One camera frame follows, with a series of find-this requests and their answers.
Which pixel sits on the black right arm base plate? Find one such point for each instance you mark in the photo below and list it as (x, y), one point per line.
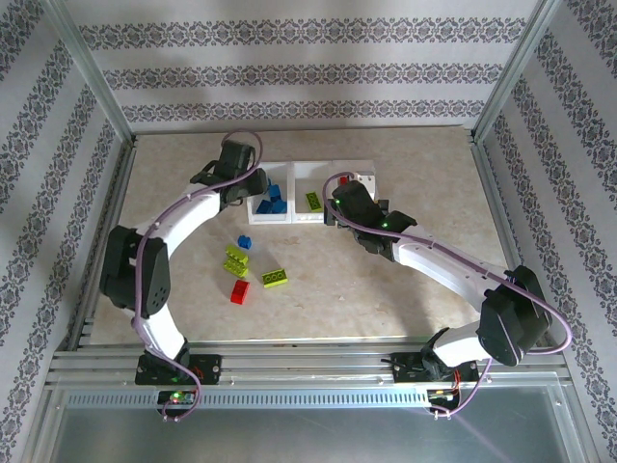
(405, 373)

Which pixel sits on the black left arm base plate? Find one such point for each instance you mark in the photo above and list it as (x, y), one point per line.
(212, 369)

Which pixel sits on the lime green lego brick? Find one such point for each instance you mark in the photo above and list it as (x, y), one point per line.
(235, 267)
(313, 201)
(275, 278)
(237, 254)

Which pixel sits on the left controller board with LED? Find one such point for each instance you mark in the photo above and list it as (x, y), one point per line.
(185, 398)

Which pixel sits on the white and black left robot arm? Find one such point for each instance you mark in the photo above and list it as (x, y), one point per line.
(188, 217)

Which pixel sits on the aluminium side rail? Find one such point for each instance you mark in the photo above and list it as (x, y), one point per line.
(127, 159)
(483, 164)

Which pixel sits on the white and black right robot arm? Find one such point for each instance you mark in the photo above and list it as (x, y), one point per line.
(434, 270)

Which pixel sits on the blue lego brick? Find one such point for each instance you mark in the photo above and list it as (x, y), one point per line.
(275, 191)
(264, 207)
(244, 241)
(280, 207)

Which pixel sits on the aluminium frame post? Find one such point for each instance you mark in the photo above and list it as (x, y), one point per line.
(88, 62)
(519, 62)

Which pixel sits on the aluminium mounting rails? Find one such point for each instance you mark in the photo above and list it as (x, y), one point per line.
(308, 362)

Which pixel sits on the right controller board with LED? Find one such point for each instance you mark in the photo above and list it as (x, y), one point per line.
(441, 394)

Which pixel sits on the slotted metal strip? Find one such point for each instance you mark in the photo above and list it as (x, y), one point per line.
(308, 399)

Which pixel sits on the shiny metal sheet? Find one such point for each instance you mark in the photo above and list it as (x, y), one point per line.
(308, 434)

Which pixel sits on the controller board with led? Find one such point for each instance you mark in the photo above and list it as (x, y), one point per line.
(185, 398)
(441, 394)

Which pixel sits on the white three-compartment container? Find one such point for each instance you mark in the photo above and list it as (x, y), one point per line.
(270, 220)

